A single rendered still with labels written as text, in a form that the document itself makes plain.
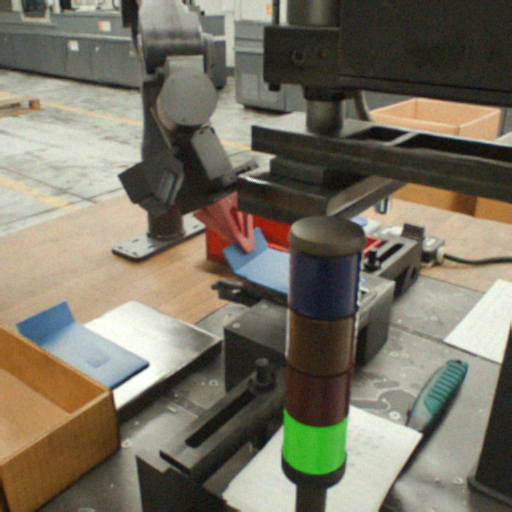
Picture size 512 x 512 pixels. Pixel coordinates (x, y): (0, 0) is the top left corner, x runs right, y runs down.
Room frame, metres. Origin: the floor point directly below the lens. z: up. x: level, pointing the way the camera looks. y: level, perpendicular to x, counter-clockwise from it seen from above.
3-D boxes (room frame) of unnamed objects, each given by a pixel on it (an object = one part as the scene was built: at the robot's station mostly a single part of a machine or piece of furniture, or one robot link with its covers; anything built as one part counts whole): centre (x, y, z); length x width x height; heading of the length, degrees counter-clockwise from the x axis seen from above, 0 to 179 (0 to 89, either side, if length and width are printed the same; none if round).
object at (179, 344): (0.56, 0.15, 0.91); 0.17 x 0.16 x 0.02; 143
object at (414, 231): (0.75, -0.22, 0.95); 0.06 x 0.03 x 0.09; 143
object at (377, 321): (0.55, -0.07, 0.94); 0.20 x 0.10 x 0.07; 143
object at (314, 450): (0.26, -0.04, 1.07); 0.04 x 0.04 x 0.03
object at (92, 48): (9.48, 2.74, 0.49); 5.51 x 1.02 x 0.97; 49
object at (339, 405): (0.26, -0.04, 1.10); 0.04 x 0.04 x 0.03
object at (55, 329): (0.54, 0.20, 0.93); 0.15 x 0.07 x 0.03; 52
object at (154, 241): (0.92, 0.15, 0.94); 0.20 x 0.07 x 0.08; 143
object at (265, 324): (0.55, -0.07, 0.98); 0.20 x 0.10 x 0.01; 143
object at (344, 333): (0.26, -0.04, 1.14); 0.04 x 0.04 x 0.03
